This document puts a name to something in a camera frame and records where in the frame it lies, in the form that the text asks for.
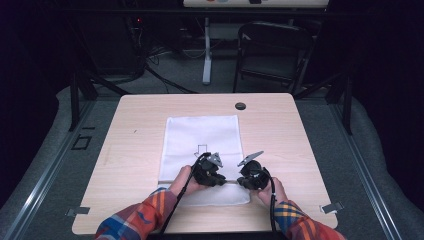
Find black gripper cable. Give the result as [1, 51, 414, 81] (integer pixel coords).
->
[262, 167, 278, 233]
[159, 152, 212, 238]

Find bundle of black floor cables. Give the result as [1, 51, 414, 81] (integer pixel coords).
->
[124, 16, 201, 95]

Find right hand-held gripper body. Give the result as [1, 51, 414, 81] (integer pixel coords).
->
[236, 150, 272, 192]

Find black horizontal frame bar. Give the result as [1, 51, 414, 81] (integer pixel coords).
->
[49, 7, 331, 16]

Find person's left hand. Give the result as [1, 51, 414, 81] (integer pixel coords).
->
[168, 165, 208, 198]

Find black metal stand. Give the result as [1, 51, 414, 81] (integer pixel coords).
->
[293, 69, 354, 136]
[67, 71, 132, 133]

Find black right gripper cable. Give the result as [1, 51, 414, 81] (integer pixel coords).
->
[262, 167, 278, 233]

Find aluminium floor rail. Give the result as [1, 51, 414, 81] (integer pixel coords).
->
[328, 102, 405, 240]
[0, 99, 97, 240]

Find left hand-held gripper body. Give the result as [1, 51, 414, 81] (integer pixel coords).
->
[192, 151, 224, 187]

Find grey table bracket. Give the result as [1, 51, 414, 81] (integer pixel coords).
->
[65, 206, 91, 217]
[319, 201, 345, 215]

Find black folding chair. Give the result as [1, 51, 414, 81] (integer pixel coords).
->
[232, 21, 315, 95]

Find white desk leg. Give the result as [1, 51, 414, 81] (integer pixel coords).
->
[201, 16, 214, 86]

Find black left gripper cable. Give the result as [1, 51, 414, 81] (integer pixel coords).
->
[159, 152, 212, 238]

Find person's right hand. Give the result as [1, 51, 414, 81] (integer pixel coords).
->
[254, 176, 289, 208]

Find white towel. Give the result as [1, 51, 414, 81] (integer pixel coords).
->
[157, 114, 252, 207]

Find light far desk top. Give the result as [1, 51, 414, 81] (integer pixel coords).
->
[182, 0, 331, 9]

